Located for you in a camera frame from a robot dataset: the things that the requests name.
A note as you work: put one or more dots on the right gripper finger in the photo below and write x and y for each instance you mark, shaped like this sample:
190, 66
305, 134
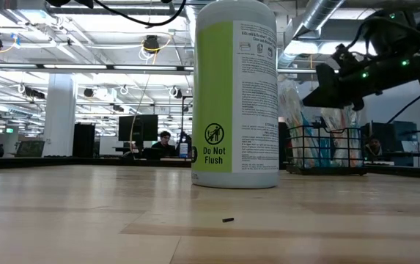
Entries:
327, 95

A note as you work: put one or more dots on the white toothbrush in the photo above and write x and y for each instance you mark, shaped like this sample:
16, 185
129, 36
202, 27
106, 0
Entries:
354, 128

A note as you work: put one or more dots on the blue toothbrush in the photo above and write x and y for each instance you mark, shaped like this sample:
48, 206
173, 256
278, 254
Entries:
309, 139

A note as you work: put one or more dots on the green white wipes canister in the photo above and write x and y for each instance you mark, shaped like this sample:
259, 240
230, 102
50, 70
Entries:
217, 91

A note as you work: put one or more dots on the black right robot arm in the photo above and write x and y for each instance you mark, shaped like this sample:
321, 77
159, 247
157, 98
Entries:
407, 47

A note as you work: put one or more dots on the long ceiling light strip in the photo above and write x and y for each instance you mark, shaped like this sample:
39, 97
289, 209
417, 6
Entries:
74, 66
297, 71

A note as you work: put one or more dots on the bright ceiling light panel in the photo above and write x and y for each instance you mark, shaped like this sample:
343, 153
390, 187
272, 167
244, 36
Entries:
312, 47

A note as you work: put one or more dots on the teal container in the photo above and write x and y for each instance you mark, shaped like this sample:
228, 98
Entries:
325, 152

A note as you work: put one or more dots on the black monitors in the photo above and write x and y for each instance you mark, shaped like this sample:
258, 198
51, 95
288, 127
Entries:
385, 133

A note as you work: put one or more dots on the person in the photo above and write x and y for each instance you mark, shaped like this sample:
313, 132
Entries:
372, 147
164, 143

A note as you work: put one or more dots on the blue panel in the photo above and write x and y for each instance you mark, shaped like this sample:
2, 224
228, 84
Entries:
404, 132

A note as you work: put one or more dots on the white blue container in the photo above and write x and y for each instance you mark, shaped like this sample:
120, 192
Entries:
184, 150

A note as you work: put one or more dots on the small black screw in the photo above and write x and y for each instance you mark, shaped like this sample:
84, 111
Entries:
228, 220

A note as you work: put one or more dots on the black monitor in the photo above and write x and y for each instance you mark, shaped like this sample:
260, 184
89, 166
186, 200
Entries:
138, 128

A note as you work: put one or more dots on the black cabinet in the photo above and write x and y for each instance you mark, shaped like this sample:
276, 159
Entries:
84, 139

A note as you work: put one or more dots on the white building column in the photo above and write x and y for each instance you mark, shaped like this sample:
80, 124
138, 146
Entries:
59, 117

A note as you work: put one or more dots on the green sign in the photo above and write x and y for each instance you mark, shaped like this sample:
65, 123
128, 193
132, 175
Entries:
10, 130

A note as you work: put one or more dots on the black aluminium frame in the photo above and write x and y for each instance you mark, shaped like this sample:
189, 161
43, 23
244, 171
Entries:
85, 161

